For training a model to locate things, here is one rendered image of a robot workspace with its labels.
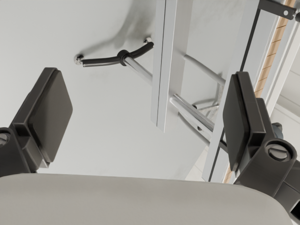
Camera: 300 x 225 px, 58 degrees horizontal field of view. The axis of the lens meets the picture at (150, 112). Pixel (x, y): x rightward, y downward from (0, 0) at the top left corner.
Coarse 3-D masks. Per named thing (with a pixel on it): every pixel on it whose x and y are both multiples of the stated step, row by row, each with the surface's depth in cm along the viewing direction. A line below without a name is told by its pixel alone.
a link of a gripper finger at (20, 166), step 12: (0, 132) 11; (12, 132) 11; (0, 144) 10; (12, 144) 10; (0, 156) 10; (12, 156) 10; (24, 156) 10; (0, 168) 10; (12, 168) 10; (24, 168) 10
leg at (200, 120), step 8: (128, 56) 145; (128, 64) 142; (136, 64) 139; (136, 72) 138; (144, 72) 134; (144, 80) 135; (176, 96) 118; (176, 104) 117; (184, 104) 114; (184, 112) 114; (192, 112) 111; (200, 112) 111; (192, 120) 111; (200, 120) 108; (208, 120) 107; (208, 128) 105
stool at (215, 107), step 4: (220, 84) 227; (220, 88) 230; (220, 92) 232; (220, 96) 235; (220, 100) 239; (216, 104) 242; (196, 108) 230; (200, 108) 230; (204, 108) 232; (208, 108) 235; (212, 108) 239; (216, 108) 242; (212, 112) 247; (216, 112) 246; (212, 116) 246; (272, 124) 202; (276, 124) 203; (280, 124) 208; (200, 128) 254; (280, 128) 208
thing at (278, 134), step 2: (272, 126) 122; (274, 126) 122; (274, 128) 121; (276, 128) 121; (278, 128) 121; (274, 130) 120; (276, 130) 120; (278, 130) 120; (280, 130) 120; (274, 132) 119; (276, 132) 119; (278, 132) 120; (280, 132) 120; (276, 134) 118; (278, 134) 119; (280, 134) 120; (282, 134) 120; (276, 136) 118; (278, 136) 118; (280, 136) 120; (282, 136) 120; (282, 138) 120
